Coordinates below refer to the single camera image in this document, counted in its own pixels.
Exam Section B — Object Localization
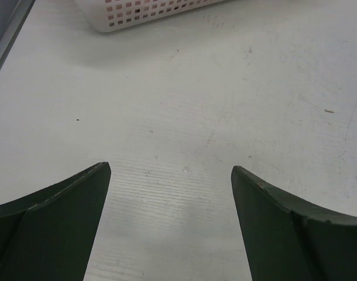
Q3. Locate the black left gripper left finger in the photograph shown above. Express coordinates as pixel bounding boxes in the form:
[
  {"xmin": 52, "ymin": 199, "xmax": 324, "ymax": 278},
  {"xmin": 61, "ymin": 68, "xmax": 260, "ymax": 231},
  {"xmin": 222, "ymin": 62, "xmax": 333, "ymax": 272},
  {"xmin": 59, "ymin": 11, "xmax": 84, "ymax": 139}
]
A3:
[{"xmin": 0, "ymin": 162, "xmax": 111, "ymax": 280}]

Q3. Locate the white plastic perforated basket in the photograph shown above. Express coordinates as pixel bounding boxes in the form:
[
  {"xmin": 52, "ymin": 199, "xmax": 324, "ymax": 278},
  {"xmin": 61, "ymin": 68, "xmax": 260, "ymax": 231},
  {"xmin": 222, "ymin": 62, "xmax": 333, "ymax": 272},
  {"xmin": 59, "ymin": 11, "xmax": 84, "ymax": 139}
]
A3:
[{"xmin": 75, "ymin": 0, "xmax": 222, "ymax": 33}]

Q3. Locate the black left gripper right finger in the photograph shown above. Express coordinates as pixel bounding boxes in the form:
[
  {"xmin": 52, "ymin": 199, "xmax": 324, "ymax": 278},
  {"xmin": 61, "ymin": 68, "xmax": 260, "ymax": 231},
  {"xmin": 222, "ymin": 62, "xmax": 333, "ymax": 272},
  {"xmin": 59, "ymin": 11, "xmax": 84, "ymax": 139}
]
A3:
[{"xmin": 231, "ymin": 166, "xmax": 357, "ymax": 280}]

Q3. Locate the aluminium table edge rail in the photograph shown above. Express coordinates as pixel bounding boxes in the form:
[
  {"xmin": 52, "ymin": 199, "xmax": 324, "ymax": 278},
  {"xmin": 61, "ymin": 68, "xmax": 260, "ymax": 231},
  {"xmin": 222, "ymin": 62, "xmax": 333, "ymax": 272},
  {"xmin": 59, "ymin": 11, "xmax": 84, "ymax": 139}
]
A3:
[{"xmin": 0, "ymin": 0, "xmax": 35, "ymax": 70}]

